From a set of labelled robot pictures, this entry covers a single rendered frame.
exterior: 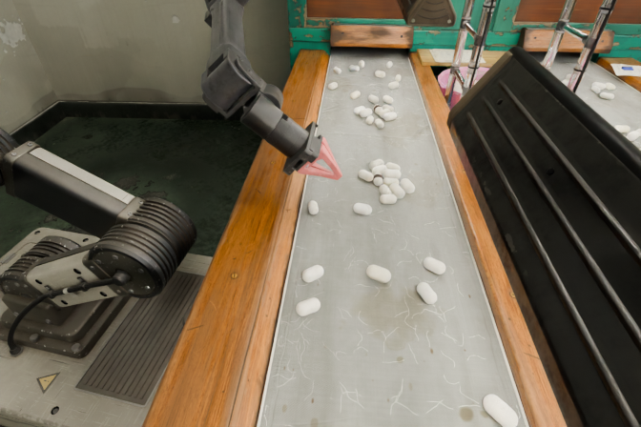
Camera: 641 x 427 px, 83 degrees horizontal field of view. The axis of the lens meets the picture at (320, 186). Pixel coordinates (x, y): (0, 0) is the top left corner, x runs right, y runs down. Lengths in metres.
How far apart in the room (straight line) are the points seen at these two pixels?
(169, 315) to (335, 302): 0.47
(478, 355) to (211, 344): 0.34
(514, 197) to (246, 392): 0.37
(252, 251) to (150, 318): 0.40
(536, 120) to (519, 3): 1.32
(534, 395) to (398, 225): 0.32
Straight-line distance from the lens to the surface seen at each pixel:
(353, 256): 0.61
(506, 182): 0.24
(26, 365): 1.00
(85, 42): 2.90
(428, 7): 0.68
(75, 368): 0.94
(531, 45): 1.56
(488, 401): 0.51
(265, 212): 0.66
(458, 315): 0.58
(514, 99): 0.28
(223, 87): 0.60
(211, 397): 0.48
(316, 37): 1.49
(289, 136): 0.62
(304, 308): 0.53
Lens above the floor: 1.20
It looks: 37 degrees down
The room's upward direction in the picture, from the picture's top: straight up
